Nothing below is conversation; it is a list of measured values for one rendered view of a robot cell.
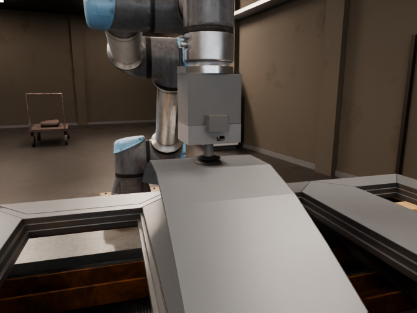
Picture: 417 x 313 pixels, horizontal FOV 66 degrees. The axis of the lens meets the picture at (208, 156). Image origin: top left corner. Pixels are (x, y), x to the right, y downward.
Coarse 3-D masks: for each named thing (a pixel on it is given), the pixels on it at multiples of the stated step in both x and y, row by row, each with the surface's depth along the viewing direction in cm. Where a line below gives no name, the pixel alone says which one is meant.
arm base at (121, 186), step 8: (120, 176) 119; (128, 176) 119; (136, 176) 120; (120, 184) 120; (128, 184) 119; (136, 184) 120; (144, 184) 123; (112, 192) 122; (120, 192) 120; (128, 192) 119; (136, 192) 119; (144, 192) 123
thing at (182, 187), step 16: (160, 176) 45; (176, 176) 45; (192, 176) 46; (208, 176) 46; (224, 176) 46; (240, 176) 47; (256, 176) 47; (272, 176) 48; (160, 192) 42; (176, 192) 42; (192, 192) 42; (208, 192) 43; (224, 192) 43; (240, 192) 43; (256, 192) 44; (272, 192) 44; (288, 192) 44
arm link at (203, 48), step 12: (192, 36) 45; (204, 36) 45; (216, 36) 45; (228, 36) 46; (192, 48) 46; (204, 48) 45; (216, 48) 45; (228, 48) 46; (192, 60) 46; (204, 60) 46; (216, 60) 46; (228, 60) 47
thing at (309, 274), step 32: (224, 256) 34; (256, 256) 35; (288, 256) 36; (320, 256) 36; (192, 288) 31; (224, 288) 32; (256, 288) 32; (288, 288) 33; (320, 288) 33; (352, 288) 34
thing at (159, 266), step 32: (384, 192) 99; (416, 192) 94; (32, 224) 73; (64, 224) 74; (96, 224) 76; (128, 224) 78; (160, 224) 70; (352, 224) 72; (0, 256) 58; (160, 256) 56; (384, 256) 62; (416, 256) 57; (0, 288) 54; (160, 288) 48
